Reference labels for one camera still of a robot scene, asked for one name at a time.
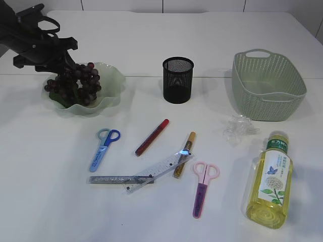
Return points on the red marker pen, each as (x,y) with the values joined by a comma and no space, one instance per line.
(147,142)

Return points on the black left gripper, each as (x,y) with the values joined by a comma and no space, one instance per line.
(53,58)

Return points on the green wavy plastic plate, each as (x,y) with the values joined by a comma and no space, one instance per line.
(112,85)

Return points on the clear plastic ruler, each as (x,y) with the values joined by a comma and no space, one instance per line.
(157,170)

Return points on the pink purple scissors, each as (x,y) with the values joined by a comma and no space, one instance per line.
(205,172)

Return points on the purple grape bunch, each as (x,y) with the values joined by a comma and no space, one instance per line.
(77,86)

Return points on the blue scissors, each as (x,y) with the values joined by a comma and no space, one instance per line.
(106,137)

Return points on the yellow tea bottle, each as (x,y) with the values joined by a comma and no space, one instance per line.
(270,191)

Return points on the green woven plastic basket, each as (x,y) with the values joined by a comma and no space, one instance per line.
(267,89)

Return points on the gold glitter pen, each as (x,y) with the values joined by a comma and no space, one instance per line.
(184,156)

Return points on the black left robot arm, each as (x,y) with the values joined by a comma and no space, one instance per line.
(33,37)

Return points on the black mesh pen holder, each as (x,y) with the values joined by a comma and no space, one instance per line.
(177,79)

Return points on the clear plastic sheet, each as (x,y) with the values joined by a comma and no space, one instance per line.
(238,127)

